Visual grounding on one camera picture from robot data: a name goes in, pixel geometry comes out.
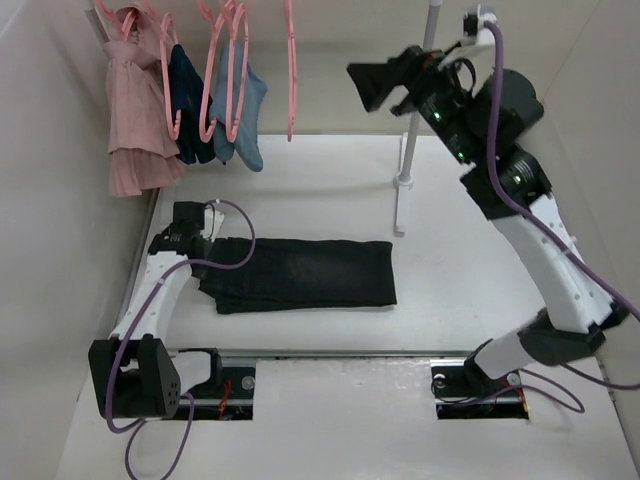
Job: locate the empty pink hanger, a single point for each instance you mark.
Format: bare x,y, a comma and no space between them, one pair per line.
292,68

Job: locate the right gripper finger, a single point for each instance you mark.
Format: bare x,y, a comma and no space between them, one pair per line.
389,71
373,95

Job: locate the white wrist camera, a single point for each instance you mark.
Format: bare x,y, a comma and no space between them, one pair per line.
213,220
476,36

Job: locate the silver rack pole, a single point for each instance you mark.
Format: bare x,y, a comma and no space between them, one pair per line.
428,41

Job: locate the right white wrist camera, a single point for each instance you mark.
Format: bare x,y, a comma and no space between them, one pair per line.
476,36

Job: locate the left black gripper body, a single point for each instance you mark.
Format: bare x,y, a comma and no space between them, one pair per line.
207,248

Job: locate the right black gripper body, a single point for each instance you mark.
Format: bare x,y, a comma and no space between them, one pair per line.
427,74

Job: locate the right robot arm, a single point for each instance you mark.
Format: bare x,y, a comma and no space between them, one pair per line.
496,131

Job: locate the black trousers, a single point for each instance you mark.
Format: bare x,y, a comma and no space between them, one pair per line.
293,274

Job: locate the left white rack post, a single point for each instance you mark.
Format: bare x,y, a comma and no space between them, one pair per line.
95,20

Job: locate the navy blue garment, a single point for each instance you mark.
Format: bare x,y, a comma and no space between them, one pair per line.
186,90

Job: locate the white rack foot bar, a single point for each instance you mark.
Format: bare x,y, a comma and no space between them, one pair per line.
400,200

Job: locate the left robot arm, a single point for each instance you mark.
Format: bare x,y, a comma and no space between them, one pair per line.
133,371

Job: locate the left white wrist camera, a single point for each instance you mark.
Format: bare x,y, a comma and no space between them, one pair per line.
213,220

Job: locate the pink pleated dress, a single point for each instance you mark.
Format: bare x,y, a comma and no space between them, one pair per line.
143,156

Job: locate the pink hanger with dress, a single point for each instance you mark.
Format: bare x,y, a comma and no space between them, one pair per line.
122,23

